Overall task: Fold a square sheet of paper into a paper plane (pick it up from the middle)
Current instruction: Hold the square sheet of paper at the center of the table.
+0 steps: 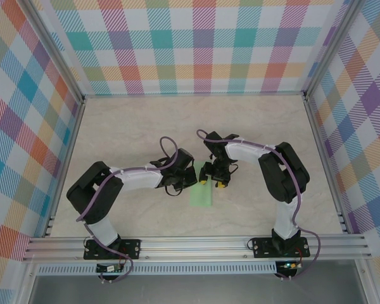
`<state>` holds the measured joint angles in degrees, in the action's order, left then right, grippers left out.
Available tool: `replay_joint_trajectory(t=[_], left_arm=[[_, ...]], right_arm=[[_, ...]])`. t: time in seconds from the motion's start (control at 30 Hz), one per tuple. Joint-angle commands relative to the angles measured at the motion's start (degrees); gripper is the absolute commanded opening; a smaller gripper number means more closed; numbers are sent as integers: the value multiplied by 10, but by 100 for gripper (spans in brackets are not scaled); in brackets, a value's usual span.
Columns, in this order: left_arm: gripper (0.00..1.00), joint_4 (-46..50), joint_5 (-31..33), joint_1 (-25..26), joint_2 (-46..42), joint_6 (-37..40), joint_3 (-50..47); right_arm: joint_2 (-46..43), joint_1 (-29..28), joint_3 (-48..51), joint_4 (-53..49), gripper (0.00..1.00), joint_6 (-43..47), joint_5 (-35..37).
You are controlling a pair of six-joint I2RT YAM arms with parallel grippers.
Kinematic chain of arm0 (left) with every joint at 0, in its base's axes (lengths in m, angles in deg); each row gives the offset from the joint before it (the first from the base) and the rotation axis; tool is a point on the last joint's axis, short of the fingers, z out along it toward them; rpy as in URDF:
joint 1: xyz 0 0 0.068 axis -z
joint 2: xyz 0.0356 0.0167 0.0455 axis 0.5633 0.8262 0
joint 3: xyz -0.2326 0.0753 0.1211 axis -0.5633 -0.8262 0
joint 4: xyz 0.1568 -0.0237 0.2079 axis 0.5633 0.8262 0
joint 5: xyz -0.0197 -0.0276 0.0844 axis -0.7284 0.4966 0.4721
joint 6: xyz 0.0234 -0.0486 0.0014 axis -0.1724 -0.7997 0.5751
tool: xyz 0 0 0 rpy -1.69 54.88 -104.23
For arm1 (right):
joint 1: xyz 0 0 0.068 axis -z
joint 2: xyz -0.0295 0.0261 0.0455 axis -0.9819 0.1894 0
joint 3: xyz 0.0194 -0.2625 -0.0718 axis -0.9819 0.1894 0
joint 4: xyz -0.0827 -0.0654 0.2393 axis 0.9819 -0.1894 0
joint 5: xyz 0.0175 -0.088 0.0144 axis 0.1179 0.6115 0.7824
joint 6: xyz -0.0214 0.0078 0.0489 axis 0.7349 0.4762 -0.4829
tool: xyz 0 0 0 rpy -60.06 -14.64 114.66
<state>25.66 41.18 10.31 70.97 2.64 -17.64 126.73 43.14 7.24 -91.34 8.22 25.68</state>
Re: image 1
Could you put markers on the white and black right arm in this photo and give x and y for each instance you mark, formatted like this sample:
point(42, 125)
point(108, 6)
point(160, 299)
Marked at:
point(247, 155)

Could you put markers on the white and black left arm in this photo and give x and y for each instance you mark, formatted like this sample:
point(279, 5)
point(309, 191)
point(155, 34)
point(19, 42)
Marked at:
point(139, 182)

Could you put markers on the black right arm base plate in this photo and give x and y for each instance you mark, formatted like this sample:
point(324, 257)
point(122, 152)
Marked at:
point(263, 247)

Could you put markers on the aluminium frame post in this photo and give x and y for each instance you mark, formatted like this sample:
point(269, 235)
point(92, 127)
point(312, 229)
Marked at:
point(333, 47)
point(54, 47)

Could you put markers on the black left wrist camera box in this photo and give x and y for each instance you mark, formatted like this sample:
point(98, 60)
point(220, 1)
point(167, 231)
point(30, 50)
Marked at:
point(184, 158)

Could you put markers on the light green paper sheet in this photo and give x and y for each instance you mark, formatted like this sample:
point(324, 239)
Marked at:
point(201, 198)

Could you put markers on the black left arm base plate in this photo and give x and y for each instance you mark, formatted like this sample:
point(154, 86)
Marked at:
point(130, 248)

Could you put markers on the aluminium table edge rail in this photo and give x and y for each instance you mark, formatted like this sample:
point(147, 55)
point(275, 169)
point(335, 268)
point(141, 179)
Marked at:
point(193, 94)
point(67, 158)
point(325, 158)

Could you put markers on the aluminium mounting rail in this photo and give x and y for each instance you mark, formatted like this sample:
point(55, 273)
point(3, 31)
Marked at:
point(193, 245)

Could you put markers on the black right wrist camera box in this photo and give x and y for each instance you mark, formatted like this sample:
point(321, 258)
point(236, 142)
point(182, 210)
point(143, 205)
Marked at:
point(213, 139)

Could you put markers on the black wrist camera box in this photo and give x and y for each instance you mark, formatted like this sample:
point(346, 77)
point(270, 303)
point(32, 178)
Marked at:
point(184, 158)
point(213, 139)

